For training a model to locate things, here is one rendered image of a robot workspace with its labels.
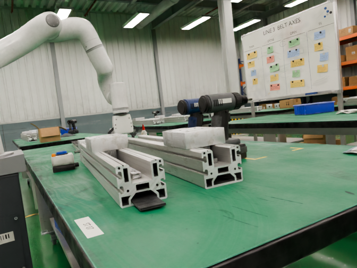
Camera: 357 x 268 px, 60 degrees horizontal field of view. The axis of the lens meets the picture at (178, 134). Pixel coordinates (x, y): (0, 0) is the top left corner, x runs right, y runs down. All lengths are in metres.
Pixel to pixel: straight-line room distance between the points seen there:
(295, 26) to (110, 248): 3.93
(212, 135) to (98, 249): 0.42
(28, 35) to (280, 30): 3.39
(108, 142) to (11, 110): 11.49
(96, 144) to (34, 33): 0.74
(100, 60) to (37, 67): 11.05
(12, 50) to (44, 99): 10.97
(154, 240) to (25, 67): 12.22
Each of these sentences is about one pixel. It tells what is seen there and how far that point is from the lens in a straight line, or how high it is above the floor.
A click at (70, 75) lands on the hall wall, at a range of 12.76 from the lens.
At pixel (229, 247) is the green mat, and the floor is 0.78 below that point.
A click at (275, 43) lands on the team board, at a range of 4.41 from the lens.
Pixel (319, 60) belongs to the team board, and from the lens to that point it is 3.98.
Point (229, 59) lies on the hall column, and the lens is 9.47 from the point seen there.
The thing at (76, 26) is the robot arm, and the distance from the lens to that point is 1.61.
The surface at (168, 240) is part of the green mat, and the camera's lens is 0.46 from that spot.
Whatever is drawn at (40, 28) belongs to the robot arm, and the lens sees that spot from 1.52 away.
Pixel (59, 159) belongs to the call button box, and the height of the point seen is 0.83.
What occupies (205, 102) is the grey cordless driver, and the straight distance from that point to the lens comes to 0.96.
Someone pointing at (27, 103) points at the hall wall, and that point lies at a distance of 12.43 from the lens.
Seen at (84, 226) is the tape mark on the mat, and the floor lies 0.78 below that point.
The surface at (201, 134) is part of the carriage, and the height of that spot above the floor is 0.90.
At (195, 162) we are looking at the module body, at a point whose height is 0.84.
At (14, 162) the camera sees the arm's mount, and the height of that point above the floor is 0.82.
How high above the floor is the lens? 0.96
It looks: 4 degrees down
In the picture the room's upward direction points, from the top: 6 degrees counter-clockwise
